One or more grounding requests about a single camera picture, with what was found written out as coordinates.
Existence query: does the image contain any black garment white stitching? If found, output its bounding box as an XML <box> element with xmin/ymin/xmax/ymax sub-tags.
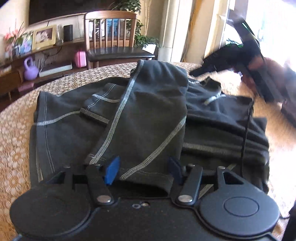
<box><xmin>29</xmin><ymin>60</ymin><xmax>269</xmax><ymax>192</ymax></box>

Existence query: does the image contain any right hand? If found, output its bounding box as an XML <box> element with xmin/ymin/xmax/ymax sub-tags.
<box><xmin>248</xmin><ymin>55</ymin><xmax>295</xmax><ymax>108</ymax></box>

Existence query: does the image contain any white standing air conditioner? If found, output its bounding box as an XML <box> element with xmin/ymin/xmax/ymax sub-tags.
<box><xmin>158</xmin><ymin>0</ymin><xmax>193</xmax><ymax>62</ymax></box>

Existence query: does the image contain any lace patterned tablecloth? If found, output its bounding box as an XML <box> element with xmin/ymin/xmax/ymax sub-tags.
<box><xmin>1</xmin><ymin>63</ymin><xmax>295</xmax><ymax>240</ymax></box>

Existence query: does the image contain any green potted tree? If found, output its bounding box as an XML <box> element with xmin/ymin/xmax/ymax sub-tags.
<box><xmin>108</xmin><ymin>0</ymin><xmax>159</xmax><ymax>48</ymax></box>

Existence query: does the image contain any pink container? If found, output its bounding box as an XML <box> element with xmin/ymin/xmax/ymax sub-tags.
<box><xmin>74</xmin><ymin>51</ymin><xmax>87</xmax><ymax>68</ymax></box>

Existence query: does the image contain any white flat box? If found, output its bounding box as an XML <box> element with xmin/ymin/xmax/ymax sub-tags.
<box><xmin>39</xmin><ymin>61</ymin><xmax>73</xmax><ymax>77</ymax></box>

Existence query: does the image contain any purple kettlebell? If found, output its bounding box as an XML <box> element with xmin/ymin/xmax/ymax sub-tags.
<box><xmin>23</xmin><ymin>56</ymin><xmax>39</xmax><ymax>81</ymax></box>

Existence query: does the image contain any wooden tv console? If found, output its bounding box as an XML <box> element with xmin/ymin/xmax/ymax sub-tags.
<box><xmin>1</xmin><ymin>39</ymin><xmax>86</xmax><ymax>96</ymax></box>

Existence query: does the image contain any black speaker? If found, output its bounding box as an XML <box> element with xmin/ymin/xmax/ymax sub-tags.
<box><xmin>63</xmin><ymin>25</ymin><xmax>73</xmax><ymax>42</ymax></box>

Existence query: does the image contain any framed photo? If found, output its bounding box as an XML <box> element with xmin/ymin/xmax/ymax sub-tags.
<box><xmin>32</xmin><ymin>25</ymin><xmax>57</xmax><ymax>50</ymax></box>

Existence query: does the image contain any pink flower plant pot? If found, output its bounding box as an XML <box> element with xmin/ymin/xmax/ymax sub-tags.
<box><xmin>4</xmin><ymin>23</ymin><xmax>33</xmax><ymax>60</ymax></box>

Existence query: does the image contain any black wall television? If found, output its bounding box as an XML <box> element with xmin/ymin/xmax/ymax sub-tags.
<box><xmin>29</xmin><ymin>0</ymin><xmax>118</xmax><ymax>25</ymax></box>

